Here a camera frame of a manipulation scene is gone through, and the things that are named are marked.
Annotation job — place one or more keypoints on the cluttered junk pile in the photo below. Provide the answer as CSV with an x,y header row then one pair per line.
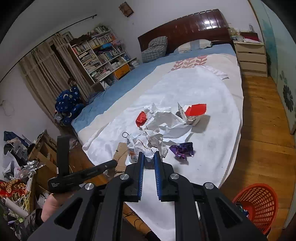
x,y
28,167

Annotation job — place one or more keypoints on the left wall lamp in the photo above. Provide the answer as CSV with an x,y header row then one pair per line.
x,y
126,9

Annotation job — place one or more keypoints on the white cloth on bed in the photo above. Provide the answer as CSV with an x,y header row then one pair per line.
x,y
215,137

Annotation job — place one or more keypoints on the white and blue pillow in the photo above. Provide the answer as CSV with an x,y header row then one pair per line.
x,y
193,45

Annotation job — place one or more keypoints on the brown cardboard piece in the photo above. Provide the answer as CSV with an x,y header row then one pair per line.
x,y
120,155

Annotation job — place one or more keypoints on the white bookshelf with books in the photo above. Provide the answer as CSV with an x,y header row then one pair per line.
x,y
101,57

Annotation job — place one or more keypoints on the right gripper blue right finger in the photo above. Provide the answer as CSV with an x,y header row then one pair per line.
x,y
158,175

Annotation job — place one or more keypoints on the white paper ball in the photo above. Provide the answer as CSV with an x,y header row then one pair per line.
x,y
157,143

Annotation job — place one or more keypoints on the grey plaid pillow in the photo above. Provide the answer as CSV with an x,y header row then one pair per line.
x,y
156,49

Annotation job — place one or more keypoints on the cream patterned blanket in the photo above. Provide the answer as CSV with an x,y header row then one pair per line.
x,y
110,103

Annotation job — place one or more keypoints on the person's left hand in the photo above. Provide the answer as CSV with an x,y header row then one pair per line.
x,y
54,202

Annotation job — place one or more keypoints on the white printed plastic bag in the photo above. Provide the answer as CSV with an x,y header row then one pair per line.
x,y
133,149

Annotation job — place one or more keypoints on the wooden bed with headboard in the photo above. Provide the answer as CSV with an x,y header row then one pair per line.
x,y
210,25

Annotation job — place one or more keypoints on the red plastic trash basket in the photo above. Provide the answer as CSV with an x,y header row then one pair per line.
x,y
261,203

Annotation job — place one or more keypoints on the red and white carton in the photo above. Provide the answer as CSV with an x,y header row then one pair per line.
x,y
191,114

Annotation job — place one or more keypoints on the purple wrapper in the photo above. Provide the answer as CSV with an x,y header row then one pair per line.
x,y
183,150

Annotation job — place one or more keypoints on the glass sliding wardrobe doors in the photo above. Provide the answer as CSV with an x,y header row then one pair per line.
x,y
280,48

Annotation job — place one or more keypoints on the large white paper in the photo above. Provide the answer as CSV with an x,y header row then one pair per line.
x,y
163,121

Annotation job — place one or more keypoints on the blue moon pattern blanket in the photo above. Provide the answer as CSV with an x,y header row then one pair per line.
x,y
68,106

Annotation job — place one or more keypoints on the beige curtains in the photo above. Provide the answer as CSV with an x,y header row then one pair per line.
x,y
46,78

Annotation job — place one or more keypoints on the red wrapper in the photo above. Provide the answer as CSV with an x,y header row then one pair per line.
x,y
141,119

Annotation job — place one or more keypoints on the beige bedside drawer cabinet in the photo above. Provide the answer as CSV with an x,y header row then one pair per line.
x,y
251,58

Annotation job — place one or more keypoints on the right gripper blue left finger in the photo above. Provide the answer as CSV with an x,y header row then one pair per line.
x,y
141,161

